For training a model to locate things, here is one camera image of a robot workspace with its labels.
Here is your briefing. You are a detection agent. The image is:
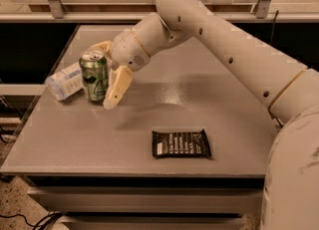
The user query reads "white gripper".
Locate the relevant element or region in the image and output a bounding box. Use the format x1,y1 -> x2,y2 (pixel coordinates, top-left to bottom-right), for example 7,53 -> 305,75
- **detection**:
89,30 -> 151,110

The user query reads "green soda can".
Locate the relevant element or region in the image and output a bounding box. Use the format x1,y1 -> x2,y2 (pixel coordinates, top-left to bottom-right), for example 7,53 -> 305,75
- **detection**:
79,48 -> 109,102

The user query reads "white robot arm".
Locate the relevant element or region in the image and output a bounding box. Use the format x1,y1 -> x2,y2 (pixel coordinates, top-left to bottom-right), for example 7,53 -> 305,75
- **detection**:
100,0 -> 319,230

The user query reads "blue plastic water bottle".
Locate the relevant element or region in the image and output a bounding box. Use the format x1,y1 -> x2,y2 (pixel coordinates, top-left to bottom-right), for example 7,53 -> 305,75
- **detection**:
45,63 -> 83,101

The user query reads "black snack bar wrapper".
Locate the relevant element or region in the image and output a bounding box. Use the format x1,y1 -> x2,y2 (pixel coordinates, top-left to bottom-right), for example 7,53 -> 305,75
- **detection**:
152,129 -> 211,158

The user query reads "metal frame rail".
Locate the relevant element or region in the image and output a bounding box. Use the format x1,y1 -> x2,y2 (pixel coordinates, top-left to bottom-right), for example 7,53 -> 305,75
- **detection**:
0,0 -> 319,25

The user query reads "black floor cable left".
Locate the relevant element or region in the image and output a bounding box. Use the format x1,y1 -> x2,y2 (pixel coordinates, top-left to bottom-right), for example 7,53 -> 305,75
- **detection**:
0,211 -> 64,230

